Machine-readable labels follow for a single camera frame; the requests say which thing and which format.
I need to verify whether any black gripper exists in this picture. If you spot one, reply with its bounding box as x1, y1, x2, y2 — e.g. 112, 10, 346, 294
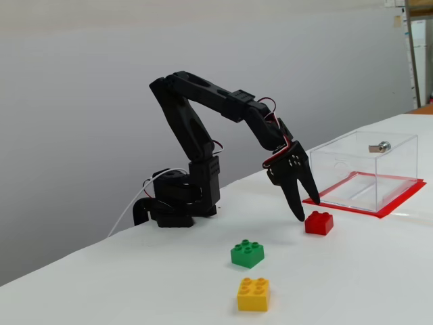
262, 116, 321, 223

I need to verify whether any red lego brick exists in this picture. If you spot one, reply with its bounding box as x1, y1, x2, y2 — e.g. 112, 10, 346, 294
304, 210, 335, 236

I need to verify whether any transparent plastic box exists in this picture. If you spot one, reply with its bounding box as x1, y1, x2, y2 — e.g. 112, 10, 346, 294
309, 130, 419, 214

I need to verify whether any silver metal box lock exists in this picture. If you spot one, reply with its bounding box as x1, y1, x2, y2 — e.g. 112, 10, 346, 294
367, 139, 392, 154

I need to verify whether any green lego brick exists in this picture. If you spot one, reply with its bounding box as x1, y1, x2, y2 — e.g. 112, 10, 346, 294
229, 238, 266, 270

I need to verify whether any yellow lego brick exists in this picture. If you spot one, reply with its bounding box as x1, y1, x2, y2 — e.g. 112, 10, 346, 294
236, 276, 271, 312

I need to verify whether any brown wooden table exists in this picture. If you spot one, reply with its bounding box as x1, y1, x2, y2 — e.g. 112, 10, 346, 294
404, 104, 433, 116

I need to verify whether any black table clamp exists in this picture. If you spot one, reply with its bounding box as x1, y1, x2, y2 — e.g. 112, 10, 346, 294
132, 197, 157, 227

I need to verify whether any red tape frame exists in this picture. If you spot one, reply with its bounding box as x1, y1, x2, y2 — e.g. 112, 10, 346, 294
301, 170, 428, 219

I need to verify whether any grey metal shelf post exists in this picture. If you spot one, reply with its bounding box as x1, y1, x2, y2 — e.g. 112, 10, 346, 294
404, 0, 422, 110

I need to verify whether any white cable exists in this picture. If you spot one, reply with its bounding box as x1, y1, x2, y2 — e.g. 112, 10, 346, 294
107, 167, 187, 238

